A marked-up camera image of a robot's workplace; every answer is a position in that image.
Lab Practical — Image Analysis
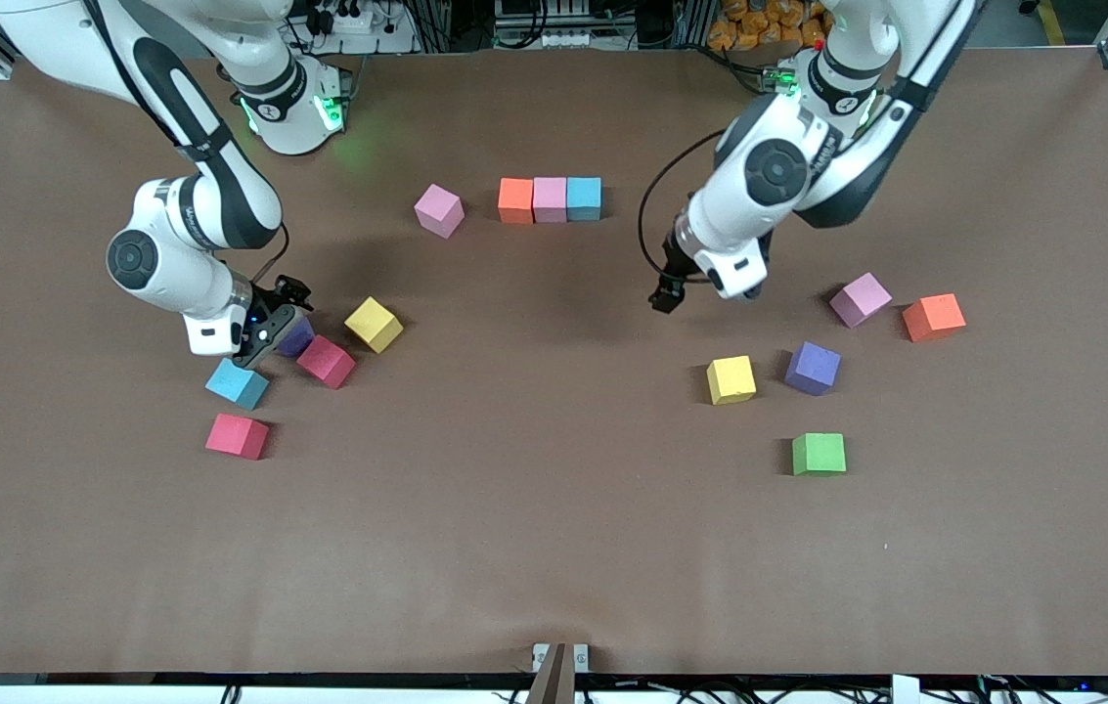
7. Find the purple foam cube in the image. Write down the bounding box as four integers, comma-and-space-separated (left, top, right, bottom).
276, 319, 317, 359
784, 341, 843, 397

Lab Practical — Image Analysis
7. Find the green foam cube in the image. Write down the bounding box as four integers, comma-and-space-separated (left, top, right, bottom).
792, 432, 848, 477

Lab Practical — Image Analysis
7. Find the white power strip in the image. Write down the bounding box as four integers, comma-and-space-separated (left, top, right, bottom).
304, 0, 418, 57

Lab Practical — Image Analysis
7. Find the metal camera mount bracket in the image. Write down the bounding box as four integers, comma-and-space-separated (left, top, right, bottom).
531, 641, 591, 704

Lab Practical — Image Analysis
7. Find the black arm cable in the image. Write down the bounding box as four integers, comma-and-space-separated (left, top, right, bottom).
255, 223, 292, 286
637, 129, 729, 286

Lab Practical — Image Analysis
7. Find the grey electronics box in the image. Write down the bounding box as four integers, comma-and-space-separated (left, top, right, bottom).
493, 0, 596, 50

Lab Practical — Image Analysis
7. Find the cyan foam cube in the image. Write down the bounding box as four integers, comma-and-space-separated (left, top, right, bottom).
204, 357, 271, 411
566, 176, 603, 223

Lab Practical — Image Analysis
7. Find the orange packets pile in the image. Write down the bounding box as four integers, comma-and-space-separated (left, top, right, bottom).
705, 0, 826, 52

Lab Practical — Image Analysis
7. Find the pink foam cube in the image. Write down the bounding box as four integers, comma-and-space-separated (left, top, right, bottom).
828, 272, 894, 329
415, 183, 466, 240
532, 176, 569, 224

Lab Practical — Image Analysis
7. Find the orange foam cube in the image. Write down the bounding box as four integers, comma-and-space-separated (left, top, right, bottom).
902, 293, 967, 343
498, 177, 535, 225

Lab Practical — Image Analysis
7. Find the yellow foam cube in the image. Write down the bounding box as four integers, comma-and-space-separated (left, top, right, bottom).
344, 296, 405, 355
706, 355, 758, 406

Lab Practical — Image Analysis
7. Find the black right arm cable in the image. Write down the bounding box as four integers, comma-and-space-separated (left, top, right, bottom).
255, 223, 292, 286

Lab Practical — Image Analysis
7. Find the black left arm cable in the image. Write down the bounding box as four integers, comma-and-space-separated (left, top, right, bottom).
637, 129, 729, 286

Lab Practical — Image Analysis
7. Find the red foam cube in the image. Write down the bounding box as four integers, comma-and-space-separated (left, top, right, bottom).
295, 334, 358, 390
204, 413, 272, 462

